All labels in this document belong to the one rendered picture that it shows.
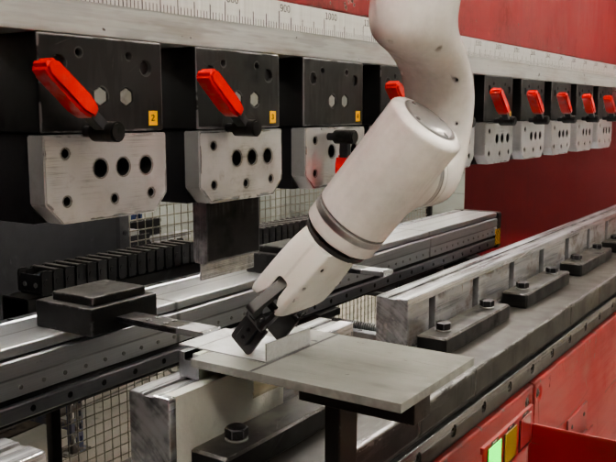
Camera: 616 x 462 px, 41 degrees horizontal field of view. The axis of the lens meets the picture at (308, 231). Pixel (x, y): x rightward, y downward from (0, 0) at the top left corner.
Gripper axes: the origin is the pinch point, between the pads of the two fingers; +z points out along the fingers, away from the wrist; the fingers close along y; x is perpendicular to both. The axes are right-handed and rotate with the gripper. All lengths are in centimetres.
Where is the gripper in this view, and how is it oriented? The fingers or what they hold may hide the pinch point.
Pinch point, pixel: (264, 329)
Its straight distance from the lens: 96.5
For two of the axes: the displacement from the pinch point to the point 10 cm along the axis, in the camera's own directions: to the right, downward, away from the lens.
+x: 6.4, 7.0, -3.2
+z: -5.4, 7.1, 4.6
